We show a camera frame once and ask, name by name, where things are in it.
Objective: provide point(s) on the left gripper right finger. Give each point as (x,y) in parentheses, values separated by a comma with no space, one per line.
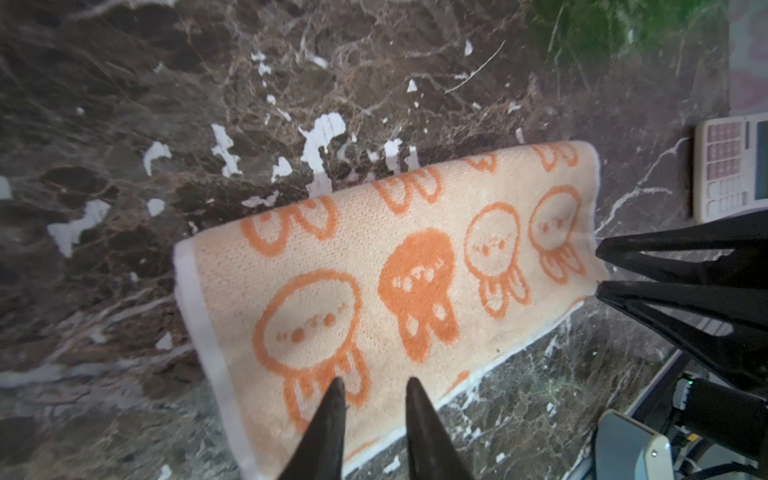
(431,454)

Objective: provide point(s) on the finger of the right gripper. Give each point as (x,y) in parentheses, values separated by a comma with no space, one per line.
(739,357)
(745,237)

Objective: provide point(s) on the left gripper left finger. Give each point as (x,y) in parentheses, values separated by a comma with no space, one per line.
(319,455)

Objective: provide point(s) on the orange patterned towel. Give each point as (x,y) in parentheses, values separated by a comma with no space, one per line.
(441,273)

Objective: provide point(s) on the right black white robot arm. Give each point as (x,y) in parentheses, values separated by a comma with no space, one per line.
(733,418)

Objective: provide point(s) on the pink white calculator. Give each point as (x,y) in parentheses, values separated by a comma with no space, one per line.
(729,167)

